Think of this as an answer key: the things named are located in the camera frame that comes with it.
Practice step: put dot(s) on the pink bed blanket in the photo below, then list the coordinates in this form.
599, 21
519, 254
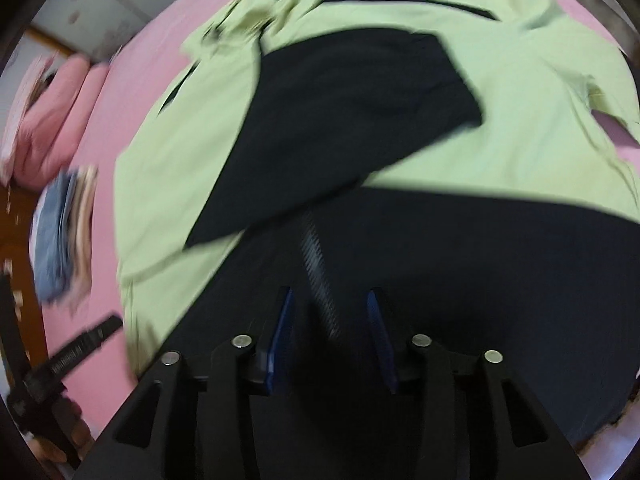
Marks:
125, 110

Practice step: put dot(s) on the floral sliding-door wardrobe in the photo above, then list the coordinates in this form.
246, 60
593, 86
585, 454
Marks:
100, 0

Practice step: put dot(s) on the person's left hand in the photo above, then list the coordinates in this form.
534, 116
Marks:
75, 430

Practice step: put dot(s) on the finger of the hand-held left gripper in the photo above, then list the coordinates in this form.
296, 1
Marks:
87, 342
14, 330

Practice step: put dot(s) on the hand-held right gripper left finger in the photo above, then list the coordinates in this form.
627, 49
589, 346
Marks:
281, 332

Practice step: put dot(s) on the folded pink quilt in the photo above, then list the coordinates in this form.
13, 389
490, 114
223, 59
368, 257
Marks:
55, 130

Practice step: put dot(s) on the folded blue jeans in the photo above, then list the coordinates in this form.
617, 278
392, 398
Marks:
55, 240

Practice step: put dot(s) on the wooden headboard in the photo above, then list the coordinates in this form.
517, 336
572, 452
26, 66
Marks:
20, 240

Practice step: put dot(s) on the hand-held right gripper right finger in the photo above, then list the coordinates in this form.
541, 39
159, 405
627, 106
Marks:
381, 335

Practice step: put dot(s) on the pink lace-edged pillow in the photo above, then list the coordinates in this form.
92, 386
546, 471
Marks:
25, 95

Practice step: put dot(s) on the green and black jacket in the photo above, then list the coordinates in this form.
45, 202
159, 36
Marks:
450, 135

